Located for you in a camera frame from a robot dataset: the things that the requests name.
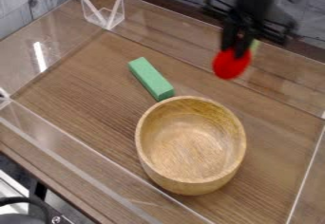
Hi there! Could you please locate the green rectangular block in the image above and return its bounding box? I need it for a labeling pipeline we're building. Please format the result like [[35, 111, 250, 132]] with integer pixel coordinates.
[[129, 57, 176, 102]]

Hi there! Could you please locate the black table leg bracket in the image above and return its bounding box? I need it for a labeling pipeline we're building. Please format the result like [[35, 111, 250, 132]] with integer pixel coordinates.
[[28, 178, 91, 224]]

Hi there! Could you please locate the red toy fruit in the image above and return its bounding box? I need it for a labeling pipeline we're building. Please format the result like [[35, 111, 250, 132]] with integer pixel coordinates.
[[213, 40, 260, 80]]

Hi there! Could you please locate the black cable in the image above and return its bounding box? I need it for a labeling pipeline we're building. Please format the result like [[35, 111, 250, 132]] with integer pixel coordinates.
[[0, 196, 45, 224]]

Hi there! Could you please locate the clear acrylic tray wall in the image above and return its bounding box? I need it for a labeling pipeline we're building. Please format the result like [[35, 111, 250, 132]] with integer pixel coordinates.
[[0, 0, 325, 224]]

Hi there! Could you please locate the wooden bowl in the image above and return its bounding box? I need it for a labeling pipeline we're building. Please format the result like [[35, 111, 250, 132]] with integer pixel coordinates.
[[135, 96, 248, 196]]

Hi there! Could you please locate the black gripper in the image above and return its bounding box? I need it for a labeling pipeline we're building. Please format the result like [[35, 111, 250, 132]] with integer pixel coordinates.
[[221, 0, 271, 59]]

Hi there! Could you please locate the clear acrylic corner bracket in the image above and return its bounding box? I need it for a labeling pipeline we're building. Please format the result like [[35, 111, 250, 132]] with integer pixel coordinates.
[[81, 0, 125, 30]]

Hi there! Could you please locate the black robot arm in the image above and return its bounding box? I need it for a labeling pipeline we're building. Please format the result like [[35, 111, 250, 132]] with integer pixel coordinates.
[[204, 0, 297, 59]]

